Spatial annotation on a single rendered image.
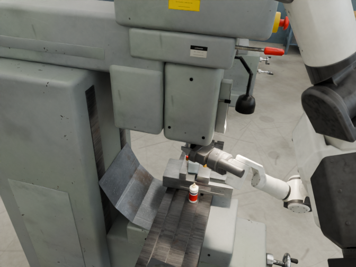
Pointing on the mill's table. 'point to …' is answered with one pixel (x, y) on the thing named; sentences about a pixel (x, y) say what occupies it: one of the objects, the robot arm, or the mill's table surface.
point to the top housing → (201, 16)
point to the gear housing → (183, 47)
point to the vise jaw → (203, 175)
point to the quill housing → (190, 102)
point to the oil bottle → (193, 193)
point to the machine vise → (181, 173)
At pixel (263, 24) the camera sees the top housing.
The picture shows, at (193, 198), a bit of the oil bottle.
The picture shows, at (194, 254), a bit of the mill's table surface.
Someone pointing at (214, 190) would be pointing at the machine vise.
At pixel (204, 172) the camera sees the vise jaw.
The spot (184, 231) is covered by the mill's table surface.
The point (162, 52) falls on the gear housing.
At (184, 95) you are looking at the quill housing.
